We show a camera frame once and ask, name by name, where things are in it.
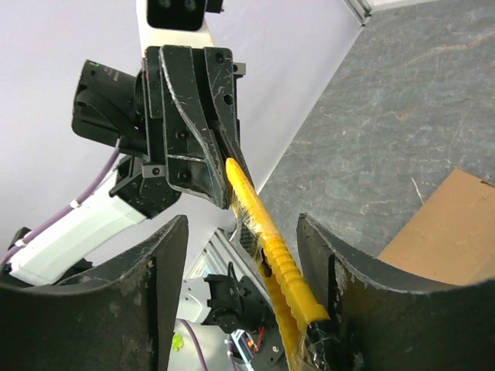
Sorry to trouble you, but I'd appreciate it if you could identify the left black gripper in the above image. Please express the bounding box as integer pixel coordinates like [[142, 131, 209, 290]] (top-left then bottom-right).
[[142, 45, 252, 209]]

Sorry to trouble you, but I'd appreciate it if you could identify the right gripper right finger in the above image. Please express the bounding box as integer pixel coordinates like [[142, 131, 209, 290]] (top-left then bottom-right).
[[296, 214, 494, 370]]

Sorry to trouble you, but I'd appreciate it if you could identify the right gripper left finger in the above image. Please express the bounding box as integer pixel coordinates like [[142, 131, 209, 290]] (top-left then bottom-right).
[[1, 216, 189, 371]]

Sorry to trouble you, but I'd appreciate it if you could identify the yellow utility knife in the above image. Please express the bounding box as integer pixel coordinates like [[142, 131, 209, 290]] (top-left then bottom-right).
[[225, 158, 349, 370]]

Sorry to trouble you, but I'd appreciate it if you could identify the brown cardboard express box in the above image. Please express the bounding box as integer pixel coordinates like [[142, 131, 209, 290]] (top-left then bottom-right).
[[378, 169, 494, 285]]

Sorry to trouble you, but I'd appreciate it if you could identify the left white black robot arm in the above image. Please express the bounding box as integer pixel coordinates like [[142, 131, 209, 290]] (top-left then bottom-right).
[[1, 45, 245, 286]]

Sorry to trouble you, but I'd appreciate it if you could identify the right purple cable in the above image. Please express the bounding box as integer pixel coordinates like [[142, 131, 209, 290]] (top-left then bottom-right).
[[176, 318, 212, 371]]

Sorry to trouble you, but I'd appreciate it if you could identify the purple cable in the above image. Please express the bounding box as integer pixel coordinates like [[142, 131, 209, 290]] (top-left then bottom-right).
[[176, 318, 212, 371], [0, 148, 121, 267]]

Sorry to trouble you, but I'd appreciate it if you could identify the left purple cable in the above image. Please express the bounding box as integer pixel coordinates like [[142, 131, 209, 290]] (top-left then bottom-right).
[[0, 148, 121, 267]]

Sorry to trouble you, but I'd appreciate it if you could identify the left aluminium frame post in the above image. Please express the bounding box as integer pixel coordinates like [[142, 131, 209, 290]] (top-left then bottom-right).
[[343, 0, 372, 26]]

